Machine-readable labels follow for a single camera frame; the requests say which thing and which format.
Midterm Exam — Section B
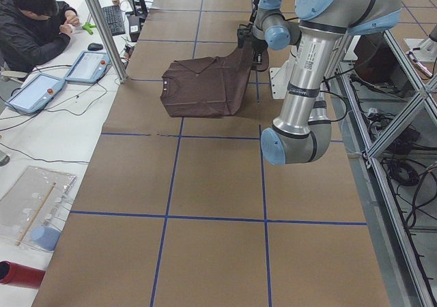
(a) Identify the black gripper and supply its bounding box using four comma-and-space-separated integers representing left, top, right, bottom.
253, 38, 268, 64

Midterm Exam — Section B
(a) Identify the brown t-shirt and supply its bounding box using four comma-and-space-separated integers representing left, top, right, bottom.
160, 44, 253, 117

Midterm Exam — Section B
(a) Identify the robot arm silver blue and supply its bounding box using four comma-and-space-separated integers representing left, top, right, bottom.
261, 0, 401, 164
251, 0, 302, 64

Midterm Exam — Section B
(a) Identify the black box with label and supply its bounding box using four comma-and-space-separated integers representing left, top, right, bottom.
127, 15, 141, 42

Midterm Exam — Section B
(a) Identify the black keyboard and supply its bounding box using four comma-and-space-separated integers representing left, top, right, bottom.
102, 5, 125, 36

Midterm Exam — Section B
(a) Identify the black computer mouse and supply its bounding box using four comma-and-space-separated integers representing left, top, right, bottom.
87, 43, 103, 51

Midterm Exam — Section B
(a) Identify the far blue teach pendant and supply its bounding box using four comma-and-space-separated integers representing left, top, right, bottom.
64, 50, 110, 84

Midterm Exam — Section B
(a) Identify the blue teach pendant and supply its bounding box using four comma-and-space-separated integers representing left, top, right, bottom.
5, 73, 66, 113
64, 50, 110, 84

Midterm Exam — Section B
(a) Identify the green toy object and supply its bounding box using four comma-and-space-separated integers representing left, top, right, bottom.
82, 22, 96, 35

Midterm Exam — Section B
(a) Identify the person in black jacket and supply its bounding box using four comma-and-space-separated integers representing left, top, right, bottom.
1, 0, 80, 73

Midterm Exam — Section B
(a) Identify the near blue teach pendant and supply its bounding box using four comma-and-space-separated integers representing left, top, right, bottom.
5, 73, 66, 113

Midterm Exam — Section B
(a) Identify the wooden stick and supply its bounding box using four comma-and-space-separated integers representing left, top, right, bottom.
15, 182, 56, 246

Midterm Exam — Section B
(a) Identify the clear plastic bag sheet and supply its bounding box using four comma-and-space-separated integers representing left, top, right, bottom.
1, 166, 76, 252

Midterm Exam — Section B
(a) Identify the light blue cup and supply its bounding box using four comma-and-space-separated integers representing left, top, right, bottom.
31, 226, 61, 251

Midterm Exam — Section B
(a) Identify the red cylinder tube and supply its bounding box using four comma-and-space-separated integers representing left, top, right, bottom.
1, 261, 45, 289

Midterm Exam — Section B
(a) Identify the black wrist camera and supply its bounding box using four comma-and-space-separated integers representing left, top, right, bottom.
237, 24, 253, 48

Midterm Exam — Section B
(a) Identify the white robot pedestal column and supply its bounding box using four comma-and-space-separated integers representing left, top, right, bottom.
268, 37, 328, 100

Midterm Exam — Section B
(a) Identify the aluminium frame post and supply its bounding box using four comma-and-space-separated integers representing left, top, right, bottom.
85, 0, 128, 83

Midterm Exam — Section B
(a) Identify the aluminium side frame rail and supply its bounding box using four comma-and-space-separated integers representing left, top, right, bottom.
332, 23, 436, 306

